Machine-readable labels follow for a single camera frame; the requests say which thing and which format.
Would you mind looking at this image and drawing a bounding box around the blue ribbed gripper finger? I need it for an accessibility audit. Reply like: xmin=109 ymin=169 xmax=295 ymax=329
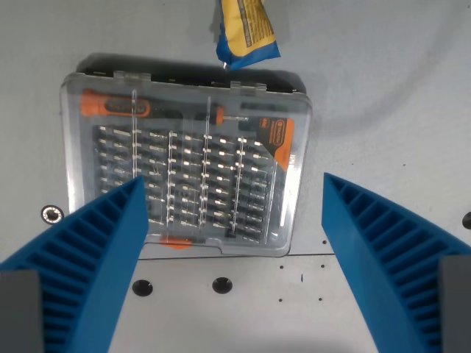
xmin=0 ymin=175 xmax=150 ymax=353
xmin=321 ymin=173 xmax=471 ymax=353

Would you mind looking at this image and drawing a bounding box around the blue and yellow snack bag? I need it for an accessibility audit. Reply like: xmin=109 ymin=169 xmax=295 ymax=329
xmin=215 ymin=0 xmax=282 ymax=72

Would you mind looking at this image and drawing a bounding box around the silver table bolt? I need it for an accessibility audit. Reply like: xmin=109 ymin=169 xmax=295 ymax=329
xmin=41 ymin=205 xmax=63 ymax=225

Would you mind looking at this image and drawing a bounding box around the clear plastic screwdriver bit case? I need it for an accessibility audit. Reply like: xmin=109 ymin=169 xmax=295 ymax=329
xmin=60 ymin=71 xmax=314 ymax=258

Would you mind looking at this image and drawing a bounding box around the orange and black screwdriver handle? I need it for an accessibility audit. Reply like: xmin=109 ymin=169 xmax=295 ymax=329
xmin=80 ymin=90 xmax=248 ymax=126

